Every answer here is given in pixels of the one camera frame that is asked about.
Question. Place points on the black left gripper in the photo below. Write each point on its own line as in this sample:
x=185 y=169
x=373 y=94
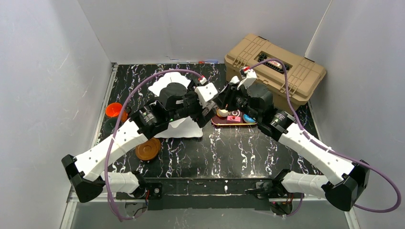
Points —
x=207 y=113

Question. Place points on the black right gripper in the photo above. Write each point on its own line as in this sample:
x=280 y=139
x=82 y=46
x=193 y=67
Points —
x=228 y=103

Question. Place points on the white three-tier cake stand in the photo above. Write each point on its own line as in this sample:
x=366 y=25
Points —
x=182 y=128

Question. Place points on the metal serving tongs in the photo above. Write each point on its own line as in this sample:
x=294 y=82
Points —
x=218 y=101

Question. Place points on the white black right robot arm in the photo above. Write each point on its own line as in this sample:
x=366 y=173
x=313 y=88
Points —
x=341 y=182

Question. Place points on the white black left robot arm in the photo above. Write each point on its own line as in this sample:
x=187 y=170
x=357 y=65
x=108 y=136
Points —
x=88 y=171

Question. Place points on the chocolate swirl roll cake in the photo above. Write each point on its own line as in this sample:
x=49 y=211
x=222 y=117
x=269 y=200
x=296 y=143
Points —
x=236 y=113

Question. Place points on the white coconut ball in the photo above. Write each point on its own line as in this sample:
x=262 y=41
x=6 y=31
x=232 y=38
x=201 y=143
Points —
x=222 y=113

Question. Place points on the pink rectangular cake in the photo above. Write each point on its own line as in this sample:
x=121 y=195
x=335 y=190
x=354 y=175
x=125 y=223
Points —
x=233 y=120

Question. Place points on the blue sprinkled donut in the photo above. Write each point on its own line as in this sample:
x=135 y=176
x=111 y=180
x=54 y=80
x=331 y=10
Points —
x=248 y=119

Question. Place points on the red blue screwdriver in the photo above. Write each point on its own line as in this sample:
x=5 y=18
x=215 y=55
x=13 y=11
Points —
x=208 y=62

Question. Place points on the tan plastic toolbox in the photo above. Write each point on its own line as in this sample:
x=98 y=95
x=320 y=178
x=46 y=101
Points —
x=291 y=78

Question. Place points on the brown round wooden lid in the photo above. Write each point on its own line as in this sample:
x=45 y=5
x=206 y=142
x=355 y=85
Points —
x=148 y=150

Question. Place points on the orange plastic cup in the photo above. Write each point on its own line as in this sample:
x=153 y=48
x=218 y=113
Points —
x=113 y=110

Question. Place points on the dark green cup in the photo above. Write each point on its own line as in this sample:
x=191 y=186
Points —
x=109 y=125

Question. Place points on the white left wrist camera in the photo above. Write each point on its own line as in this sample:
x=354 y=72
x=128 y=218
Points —
x=206 y=92

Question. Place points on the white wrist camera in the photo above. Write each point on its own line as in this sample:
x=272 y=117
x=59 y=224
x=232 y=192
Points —
x=249 y=77
x=206 y=92

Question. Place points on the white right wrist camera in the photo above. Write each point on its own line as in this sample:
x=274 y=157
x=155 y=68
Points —
x=249 y=77

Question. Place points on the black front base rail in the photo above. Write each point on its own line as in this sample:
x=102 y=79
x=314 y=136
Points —
x=210 y=193

